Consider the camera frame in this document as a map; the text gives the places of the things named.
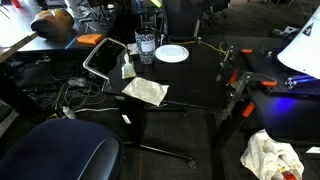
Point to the yellow pen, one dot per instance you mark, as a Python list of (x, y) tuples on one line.
[(155, 2)]

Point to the beige cloth napkin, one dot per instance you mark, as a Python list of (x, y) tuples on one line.
[(132, 49), (145, 90)]

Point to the white round plate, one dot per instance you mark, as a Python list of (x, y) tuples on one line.
[(172, 53)]

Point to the small paint brush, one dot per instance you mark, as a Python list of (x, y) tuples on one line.
[(127, 68)]

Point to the orange black bar clamp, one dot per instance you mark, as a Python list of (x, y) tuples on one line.
[(233, 66), (256, 90)]

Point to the grey power strip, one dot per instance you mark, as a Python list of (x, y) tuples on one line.
[(77, 81)]

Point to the orange foam block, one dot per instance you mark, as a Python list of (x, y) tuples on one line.
[(90, 39)]

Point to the white power adapter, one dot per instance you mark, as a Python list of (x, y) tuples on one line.
[(68, 112)]

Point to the blue seat mesh office chair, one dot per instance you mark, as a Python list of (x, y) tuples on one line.
[(56, 150)]

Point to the white plastic bag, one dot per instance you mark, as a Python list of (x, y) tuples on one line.
[(271, 158)]

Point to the wooden desk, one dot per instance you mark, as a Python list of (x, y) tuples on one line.
[(13, 33)]

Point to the black table pedestal leg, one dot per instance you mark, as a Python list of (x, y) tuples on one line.
[(140, 133)]

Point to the silver metal loop frame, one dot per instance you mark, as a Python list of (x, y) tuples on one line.
[(96, 55)]

